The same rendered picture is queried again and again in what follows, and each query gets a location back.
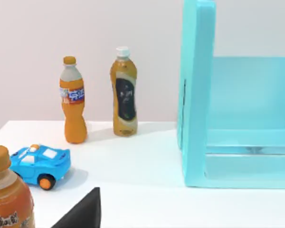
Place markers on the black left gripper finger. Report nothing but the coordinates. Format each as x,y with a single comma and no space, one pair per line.
89,211

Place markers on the blue toy car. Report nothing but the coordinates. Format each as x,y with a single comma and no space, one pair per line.
41,164

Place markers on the brown bottle orange cap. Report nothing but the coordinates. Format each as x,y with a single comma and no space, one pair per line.
7,194

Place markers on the orange soda bottle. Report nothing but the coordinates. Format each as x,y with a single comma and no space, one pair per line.
73,104

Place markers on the amber tea bottle white cap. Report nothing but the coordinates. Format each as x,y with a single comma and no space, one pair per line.
124,95

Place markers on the light blue rack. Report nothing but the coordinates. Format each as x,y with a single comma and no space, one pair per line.
228,123

